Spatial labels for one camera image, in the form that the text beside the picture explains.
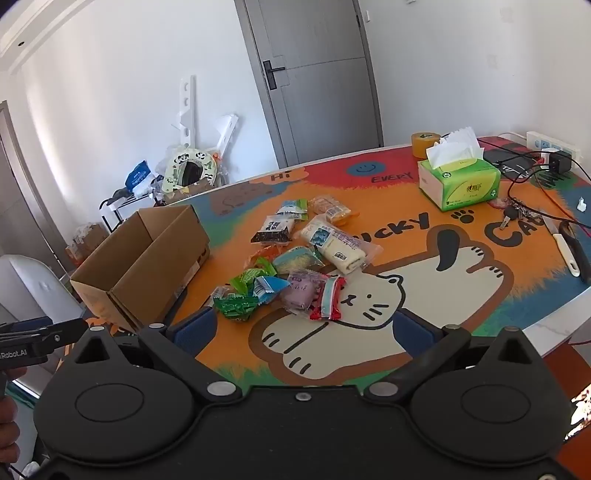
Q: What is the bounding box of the dark green candy packet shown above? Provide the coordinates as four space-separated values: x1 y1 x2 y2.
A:
212 293 259 322

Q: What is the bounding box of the grey sofa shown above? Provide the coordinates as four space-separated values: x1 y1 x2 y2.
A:
0 254 86 324

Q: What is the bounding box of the purple snack packet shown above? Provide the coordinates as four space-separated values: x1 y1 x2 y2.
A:
279 271 329 317

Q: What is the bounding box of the panda print toilet seat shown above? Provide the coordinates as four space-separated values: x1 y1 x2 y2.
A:
161 145 218 192

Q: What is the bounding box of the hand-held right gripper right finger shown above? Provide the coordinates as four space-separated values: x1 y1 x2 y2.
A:
366 309 542 403

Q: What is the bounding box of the yellow tape roll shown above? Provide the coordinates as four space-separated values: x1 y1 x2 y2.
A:
411 131 442 160

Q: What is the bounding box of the white handled knife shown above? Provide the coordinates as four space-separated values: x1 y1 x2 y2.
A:
540 215 581 277

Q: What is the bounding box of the pale green cake packet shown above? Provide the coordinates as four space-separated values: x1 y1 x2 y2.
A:
272 246 325 278

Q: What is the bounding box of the white power strip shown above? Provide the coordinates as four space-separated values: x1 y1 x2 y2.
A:
526 130 581 160

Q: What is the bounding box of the black handled tool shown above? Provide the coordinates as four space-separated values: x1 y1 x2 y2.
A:
558 220 591 274

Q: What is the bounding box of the small brown cardboard box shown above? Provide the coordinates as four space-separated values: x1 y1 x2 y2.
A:
74 223 110 266

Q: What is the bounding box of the black shoe rack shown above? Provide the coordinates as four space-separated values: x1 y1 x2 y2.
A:
99 185 160 234

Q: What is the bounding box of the black charger adapter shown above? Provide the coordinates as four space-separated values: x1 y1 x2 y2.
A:
540 151 573 175

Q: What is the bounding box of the colourful cat printed table mat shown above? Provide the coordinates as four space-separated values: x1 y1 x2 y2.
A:
90 134 591 389

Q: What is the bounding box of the blue snack packet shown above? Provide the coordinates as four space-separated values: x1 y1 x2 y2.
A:
252 275 291 305

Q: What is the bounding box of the black white snack packet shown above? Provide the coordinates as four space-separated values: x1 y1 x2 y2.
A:
250 216 296 245

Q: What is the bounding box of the small teal snack packet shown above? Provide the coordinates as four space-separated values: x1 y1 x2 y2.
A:
276 199 309 221

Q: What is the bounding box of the open grey doorway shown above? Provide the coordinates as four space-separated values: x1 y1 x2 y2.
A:
0 99 70 278

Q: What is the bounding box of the bright green snack packet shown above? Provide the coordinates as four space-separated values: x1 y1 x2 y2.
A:
230 257 278 296

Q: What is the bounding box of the orange bread packet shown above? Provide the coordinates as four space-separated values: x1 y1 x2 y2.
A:
308 195 360 227

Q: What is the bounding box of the grey door with black handle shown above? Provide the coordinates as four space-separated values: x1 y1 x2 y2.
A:
233 0 385 169

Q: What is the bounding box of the person's left hand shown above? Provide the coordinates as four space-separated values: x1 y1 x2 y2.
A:
0 397 20 426

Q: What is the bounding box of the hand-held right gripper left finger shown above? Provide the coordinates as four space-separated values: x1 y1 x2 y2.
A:
73 305 242 403

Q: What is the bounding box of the red blue striped packet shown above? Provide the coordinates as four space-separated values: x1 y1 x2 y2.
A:
309 275 347 322

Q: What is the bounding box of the black cable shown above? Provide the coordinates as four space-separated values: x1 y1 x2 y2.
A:
507 157 591 228

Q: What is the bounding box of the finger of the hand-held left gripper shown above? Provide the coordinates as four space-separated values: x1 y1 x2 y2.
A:
45 318 90 352

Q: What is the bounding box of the blue bag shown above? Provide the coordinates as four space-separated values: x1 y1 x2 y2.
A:
126 160 153 190

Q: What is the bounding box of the orange red snack packet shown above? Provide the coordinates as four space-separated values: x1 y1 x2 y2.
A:
244 244 283 268

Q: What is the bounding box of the large printed cardboard box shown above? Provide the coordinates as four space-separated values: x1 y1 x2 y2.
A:
164 178 213 204

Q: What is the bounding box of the large white roll packet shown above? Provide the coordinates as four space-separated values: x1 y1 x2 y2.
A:
300 215 384 276

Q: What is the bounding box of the green tissue box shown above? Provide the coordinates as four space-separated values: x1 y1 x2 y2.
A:
418 128 502 212

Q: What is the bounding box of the black door handle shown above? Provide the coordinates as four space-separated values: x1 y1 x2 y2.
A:
262 59 287 89

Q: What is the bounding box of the black pouch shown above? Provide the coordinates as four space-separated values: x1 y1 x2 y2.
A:
478 138 550 178

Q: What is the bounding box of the tall white board with holes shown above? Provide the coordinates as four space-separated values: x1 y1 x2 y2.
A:
171 76 199 148

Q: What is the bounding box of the key bunch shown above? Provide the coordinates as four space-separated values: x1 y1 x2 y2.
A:
489 198 532 232

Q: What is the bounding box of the short white bracket board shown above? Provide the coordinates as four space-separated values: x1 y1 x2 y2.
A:
210 113 240 155

